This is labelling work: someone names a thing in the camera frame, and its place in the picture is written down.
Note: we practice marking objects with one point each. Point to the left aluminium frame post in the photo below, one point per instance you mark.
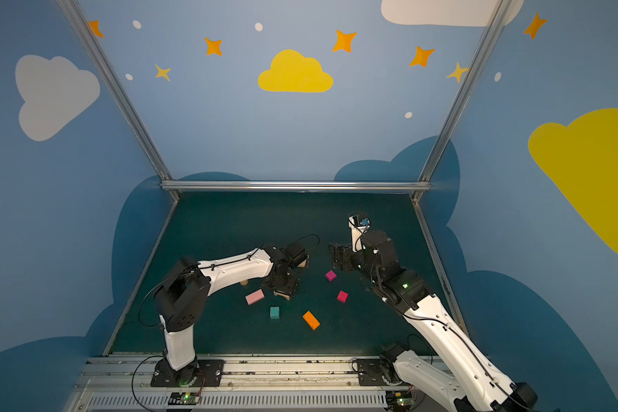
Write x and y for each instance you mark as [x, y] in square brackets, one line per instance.
[77, 19]

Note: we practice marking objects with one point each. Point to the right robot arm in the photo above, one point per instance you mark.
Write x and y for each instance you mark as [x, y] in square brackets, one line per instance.
[472, 382]

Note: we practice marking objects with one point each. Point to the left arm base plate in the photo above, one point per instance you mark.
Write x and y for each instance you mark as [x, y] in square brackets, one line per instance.
[208, 373]

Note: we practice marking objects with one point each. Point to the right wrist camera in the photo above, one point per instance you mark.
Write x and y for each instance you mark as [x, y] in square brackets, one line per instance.
[359, 224]

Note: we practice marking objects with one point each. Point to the right aluminium frame post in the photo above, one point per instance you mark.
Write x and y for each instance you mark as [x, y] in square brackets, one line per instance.
[480, 58]

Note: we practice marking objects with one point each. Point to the orange rectangular block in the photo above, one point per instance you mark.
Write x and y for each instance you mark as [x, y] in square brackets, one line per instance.
[311, 320]

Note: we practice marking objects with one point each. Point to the aluminium frame post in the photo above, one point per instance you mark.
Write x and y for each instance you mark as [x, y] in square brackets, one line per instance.
[480, 58]
[77, 19]

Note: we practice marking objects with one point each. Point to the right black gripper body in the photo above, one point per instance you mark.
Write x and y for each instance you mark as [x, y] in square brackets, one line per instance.
[337, 256]

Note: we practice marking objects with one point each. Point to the magenta cube upper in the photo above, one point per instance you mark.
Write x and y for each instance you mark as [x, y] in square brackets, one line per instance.
[330, 275]

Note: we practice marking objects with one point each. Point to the natural wood block diagonal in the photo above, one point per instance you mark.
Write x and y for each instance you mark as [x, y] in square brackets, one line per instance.
[287, 297]

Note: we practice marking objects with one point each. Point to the pink rectangular block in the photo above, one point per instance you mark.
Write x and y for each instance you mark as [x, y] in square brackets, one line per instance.
[254, 297]

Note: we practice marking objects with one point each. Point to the back aluminium frame bar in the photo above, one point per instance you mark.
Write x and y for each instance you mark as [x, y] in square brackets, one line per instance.
[292, 186]

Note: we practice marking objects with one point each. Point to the left controller board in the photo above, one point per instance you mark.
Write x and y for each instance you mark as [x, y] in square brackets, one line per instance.
[184, 398]

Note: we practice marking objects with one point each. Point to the controller board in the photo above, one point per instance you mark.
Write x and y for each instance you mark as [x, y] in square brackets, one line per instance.
[399, 401]
[184, 398]

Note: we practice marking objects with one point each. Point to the right controller board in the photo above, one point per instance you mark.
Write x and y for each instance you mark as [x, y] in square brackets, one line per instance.
[399, 401]

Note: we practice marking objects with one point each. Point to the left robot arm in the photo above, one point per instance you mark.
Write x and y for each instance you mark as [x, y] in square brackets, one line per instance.
[181, 298]

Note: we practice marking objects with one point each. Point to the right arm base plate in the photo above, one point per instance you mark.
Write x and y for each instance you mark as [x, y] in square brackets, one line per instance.
[372, 372]

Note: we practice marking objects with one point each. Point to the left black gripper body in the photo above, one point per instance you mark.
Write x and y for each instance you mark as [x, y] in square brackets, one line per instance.
[281, 281]

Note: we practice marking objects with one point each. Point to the aluminium front rail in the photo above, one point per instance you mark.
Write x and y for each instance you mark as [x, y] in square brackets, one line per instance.
[248, 383]

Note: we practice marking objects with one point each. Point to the magenta cube lower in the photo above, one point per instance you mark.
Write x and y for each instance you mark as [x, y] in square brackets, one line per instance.
[342, 296]

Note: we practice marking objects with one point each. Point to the magenta cube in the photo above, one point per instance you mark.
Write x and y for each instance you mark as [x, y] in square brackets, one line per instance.
[342, 296]
[330, 275]

